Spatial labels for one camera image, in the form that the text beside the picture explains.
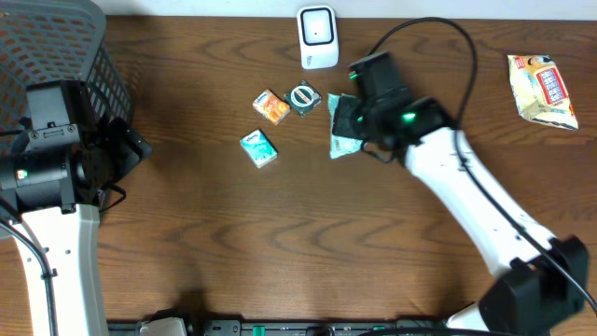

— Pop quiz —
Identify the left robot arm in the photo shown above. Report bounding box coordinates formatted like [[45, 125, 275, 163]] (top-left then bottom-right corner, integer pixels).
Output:
[[1, 80, 152, 335]]

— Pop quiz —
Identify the yellow snack bag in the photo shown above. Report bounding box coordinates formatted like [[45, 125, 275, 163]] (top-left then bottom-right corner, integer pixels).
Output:
[[507, 55, 578, 131]]

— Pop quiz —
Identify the teal Kleenex tissue packet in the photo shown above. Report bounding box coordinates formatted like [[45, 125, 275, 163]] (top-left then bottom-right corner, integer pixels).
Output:
[[240, 129, 278, 168]]

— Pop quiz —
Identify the dark grey plastic basket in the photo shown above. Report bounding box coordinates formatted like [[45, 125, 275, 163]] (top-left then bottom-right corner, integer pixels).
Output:
[[1, 0, 133, 156]]

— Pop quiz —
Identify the orange tissue packet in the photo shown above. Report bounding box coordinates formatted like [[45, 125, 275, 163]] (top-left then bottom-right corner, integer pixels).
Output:
[[253, 89, 291, 125]]

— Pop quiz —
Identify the teal wipes packet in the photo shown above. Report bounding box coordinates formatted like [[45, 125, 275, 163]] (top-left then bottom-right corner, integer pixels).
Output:
[[327, 93, 363, 160]]

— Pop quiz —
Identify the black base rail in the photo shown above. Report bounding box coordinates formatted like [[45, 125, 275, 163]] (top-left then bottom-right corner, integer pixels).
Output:
[[107, 309, 442, 336]]

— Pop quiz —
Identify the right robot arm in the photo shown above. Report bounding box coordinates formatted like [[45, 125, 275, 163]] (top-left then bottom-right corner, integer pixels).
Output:
[[332, 52, 591, 335]]

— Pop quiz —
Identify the white barcode scanner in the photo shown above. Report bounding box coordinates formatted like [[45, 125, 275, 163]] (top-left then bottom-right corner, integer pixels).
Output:
[[297, 5, 340, 70]]

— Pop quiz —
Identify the dark green round-logo packet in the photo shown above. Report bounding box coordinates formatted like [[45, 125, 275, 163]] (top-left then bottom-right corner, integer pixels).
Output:
[[285, 80, 322, 118]]

